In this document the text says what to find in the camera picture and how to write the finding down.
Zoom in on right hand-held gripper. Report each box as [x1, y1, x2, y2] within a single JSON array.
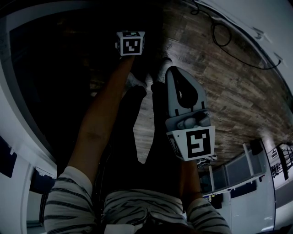
[[165, 66, 216, 162]]

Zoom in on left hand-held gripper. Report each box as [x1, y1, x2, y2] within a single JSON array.
[[115, 30, 147, 56]]

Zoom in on person's left forearm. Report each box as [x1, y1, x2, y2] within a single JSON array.
[[66, 56, 136, 183]]

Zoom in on person's right forearm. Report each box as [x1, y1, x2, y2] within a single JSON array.
[[180, 160, 203, 206]]

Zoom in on person's white shoe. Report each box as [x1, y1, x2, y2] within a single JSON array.
[[157, 57, 174, 84]]

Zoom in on person's black trousers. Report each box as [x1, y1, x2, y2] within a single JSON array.
[[98, 81, 184, 197]]

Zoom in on striped white shirt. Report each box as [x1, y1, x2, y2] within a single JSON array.
[[43, 165, 232, 234]]

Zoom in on black floor cable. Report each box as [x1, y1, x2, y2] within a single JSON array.
[[191, 0, 282, 70]]

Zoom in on white wall socket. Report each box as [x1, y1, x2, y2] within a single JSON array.
[[253, 28, 266, 42], [273, 52, 287, 66]]

